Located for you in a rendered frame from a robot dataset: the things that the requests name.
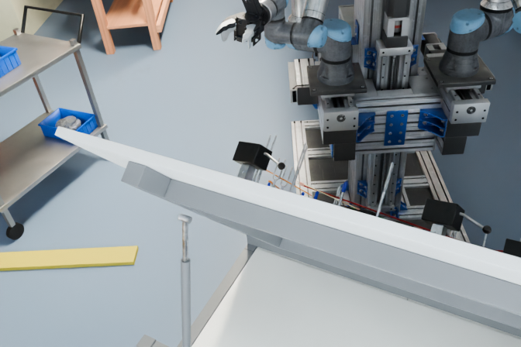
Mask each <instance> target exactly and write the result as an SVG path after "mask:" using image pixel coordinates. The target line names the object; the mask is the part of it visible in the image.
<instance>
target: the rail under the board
mask: <svg viewBox="0 0 521 347"><path fill-rule="evenodd" d="M247 243H248V244H251V245H253V246H257V247H260V248H262V249H266V250H269V251H271V252H273V253H277V254H280V255H283V256H287V257H289V258H292V259H295V260H298V261H300V262H303V263H307V264H309V265H312V266H316V267H318V268H320V269H323V270H327V271H330V272H332V273H336V274H339V275H341V276H343V277H347V278H350V279H352V280H356V281H359V282H361V283H365V284H367V285H370V286H372V287H377V288H379V289H382V290H386V291H387V292H390V293H393V294H397V295H399V296H402V297H406V298H408V299H410V300H413V301H417V302H419V303H422V304H426V305H429V306H431V307H434V308H437V309H440V310H442V311H446V312H449V313H451V314H455V315H457V316H460V317H462V318H466V319H469V320H472V321H476V322H478V323H481V324H483V325H487V326H489V327H492V328H496V329H498V330H501V331H504V332H507V333H509V334H512V335H516V336H519V337H521V329H518V328H514V327H512V326H509V325H505V324H503V323H500V322H497V321H493V320H491V319H488V318H484V317H482V316H479V315H477V314H473V313H471V312H468V311H464V310H461V309H459V308H456V307H452V306H450V305H447V304H443V303H440V302H438V301H434V300H431V299H429V298H427V297H423V296H420V295H418V294H414V293H411V292H408V291H406V290H402V289H399V288H397V287H393V286H390V285H387V284H385V283H381V282H379V281H376V280H372V279H370V278H367V277H363V276H361V275H358V274H356V273H351V272H349V271H346V270H342V269H340V268H337V267H335V266H331V265H329V264H326V263H322V262H320V261H317V260H314V259H310V258H308V257H305V256H301V255H299V254H296V253H292V252H289V251H287V250H283V249H279V248H277V247H275V246H272V245H270V244H267V243H266V242H262V241H261V240H258V239H255V238H253V237H251V236H249V235H247Z"/></svg>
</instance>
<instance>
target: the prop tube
mask: <svg viewBox="0 0 521 347"><path fill-rule="evenodd" d="M181 324H182V347H191V262H190V258H188V261H187V262H184V261H183V258H182V259H181Z"/></svg>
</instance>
